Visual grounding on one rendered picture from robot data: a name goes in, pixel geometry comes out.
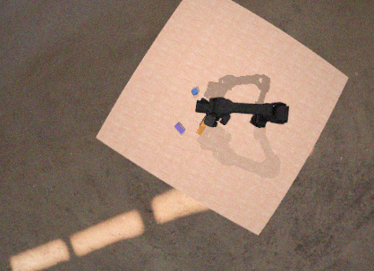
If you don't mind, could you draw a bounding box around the purple rectangular block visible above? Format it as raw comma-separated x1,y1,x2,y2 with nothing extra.
175,123,185,134

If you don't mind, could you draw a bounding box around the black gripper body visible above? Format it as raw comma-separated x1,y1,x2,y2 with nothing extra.
201,97,231,125

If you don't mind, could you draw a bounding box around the orange-brown bar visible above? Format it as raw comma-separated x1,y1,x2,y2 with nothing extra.
196,119,207,135

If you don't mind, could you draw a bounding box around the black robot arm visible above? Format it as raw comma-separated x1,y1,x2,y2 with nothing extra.
195,97,289,128

